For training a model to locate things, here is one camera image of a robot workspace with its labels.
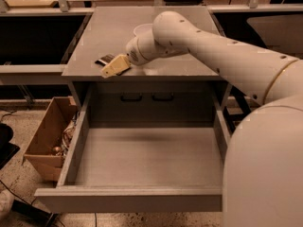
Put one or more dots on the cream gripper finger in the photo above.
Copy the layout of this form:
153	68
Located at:
119	64

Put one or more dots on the dark rxbar chocolate wrapper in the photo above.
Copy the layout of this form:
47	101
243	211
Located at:
104	60

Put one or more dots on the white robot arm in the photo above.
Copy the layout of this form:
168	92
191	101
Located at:
263	168

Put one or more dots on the open grey top drawer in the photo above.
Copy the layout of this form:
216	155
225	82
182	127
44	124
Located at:
143	153

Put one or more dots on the white ceramic bowl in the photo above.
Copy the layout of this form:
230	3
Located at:
142	29

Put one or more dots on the cardboard box on floor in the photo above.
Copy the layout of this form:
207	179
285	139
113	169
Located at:
58	115

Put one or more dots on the copper ball in box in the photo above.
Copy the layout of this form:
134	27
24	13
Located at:
57	151

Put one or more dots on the black chair base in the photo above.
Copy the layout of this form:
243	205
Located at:
7	149

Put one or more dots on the white shoe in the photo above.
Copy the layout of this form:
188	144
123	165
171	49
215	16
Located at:
6	202

